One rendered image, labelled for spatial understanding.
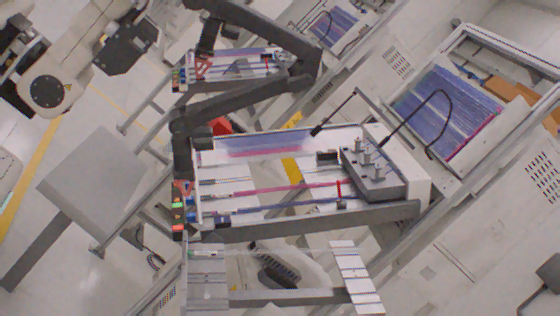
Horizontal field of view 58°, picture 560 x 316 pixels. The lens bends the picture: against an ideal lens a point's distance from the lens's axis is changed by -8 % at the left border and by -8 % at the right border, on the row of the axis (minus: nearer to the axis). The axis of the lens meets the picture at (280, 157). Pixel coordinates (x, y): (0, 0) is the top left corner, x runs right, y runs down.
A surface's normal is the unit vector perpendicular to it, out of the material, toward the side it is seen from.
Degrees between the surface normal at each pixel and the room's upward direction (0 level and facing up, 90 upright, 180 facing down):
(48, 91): 90
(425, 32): 90
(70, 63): 90
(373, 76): 90
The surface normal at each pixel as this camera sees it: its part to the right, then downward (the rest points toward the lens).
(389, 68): 0.18, 0.43
